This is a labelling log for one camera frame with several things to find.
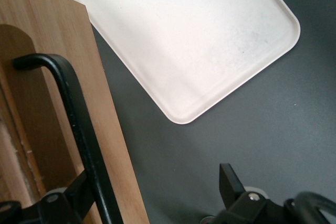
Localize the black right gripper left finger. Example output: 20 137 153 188
0 170 97 224

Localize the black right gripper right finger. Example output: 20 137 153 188
204 163 289 224

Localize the black metal drawer handle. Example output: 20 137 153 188
12 53 124 224

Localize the wooden drawer with black handle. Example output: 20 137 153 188
0 0 151 224

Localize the cream plastic tray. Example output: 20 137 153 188
57 0 301 125

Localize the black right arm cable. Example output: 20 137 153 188
285 190 336 224

